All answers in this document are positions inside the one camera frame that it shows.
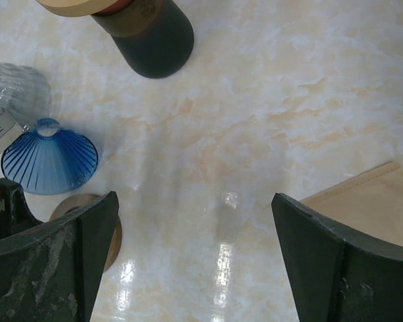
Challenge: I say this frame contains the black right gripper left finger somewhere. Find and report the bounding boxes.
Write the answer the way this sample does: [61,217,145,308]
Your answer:
[0,191,119,321]

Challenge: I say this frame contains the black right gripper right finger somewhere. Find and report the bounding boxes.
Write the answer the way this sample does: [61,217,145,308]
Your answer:
[271,193,403,321]

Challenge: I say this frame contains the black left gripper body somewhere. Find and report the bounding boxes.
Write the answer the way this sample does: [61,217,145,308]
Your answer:
[0,178,42,239]

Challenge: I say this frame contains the dark wooden dripper ring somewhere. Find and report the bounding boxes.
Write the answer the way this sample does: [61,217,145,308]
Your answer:
[48,193,124,273]

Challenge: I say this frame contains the blue glass dripper near pitcher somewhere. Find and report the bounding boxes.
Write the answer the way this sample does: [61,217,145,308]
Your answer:
[1,118,99,195]

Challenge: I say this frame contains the brown paper filter right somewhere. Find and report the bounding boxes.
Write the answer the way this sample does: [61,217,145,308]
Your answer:
[301,162,403,247]

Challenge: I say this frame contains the grey glass pitcher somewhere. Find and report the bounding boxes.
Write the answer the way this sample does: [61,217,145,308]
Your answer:
[0,62,52,127]

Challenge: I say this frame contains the black tumbler with red lid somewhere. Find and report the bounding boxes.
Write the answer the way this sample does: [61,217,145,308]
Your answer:
[92,1,194,78]

